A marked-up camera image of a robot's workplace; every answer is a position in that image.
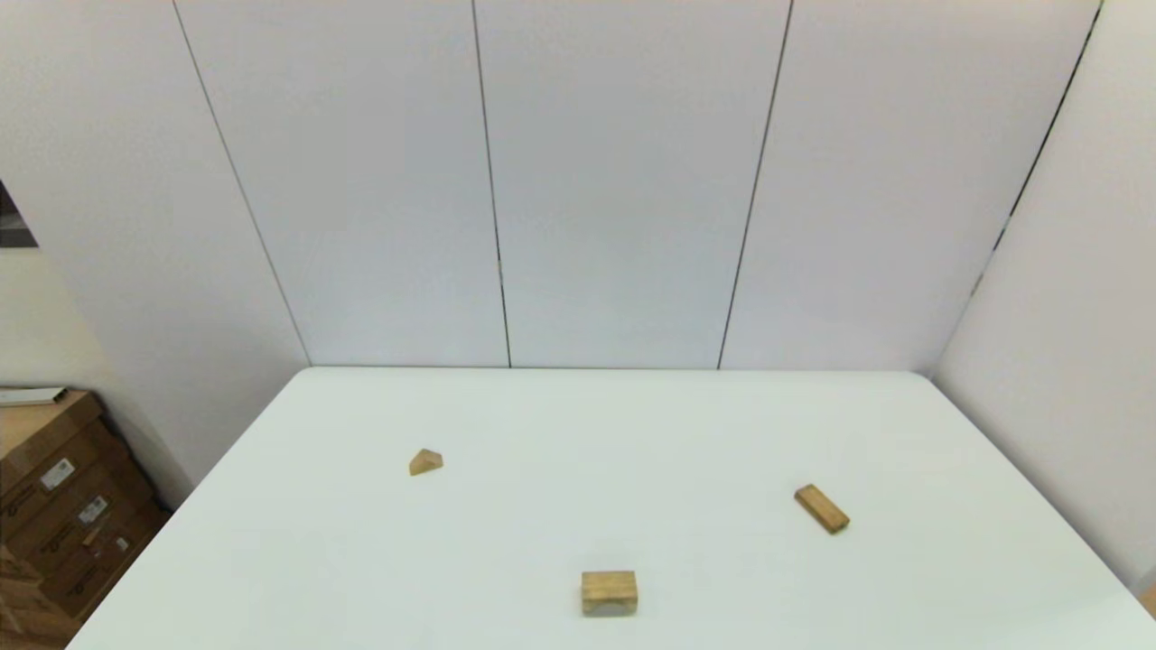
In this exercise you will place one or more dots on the rectangular wooden building block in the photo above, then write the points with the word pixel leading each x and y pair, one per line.
pixel 822 509

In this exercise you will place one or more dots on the low brown cardboard box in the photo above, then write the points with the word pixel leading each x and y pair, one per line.
pixel 23 600

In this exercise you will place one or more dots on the triangular wooden building block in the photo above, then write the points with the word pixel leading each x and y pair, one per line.
pixel 424 462

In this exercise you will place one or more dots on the tall labelled cardboard box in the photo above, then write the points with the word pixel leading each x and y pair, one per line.
pixel 72 487

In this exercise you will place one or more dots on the arched wooden building block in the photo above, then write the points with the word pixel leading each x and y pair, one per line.
pixel 610 593

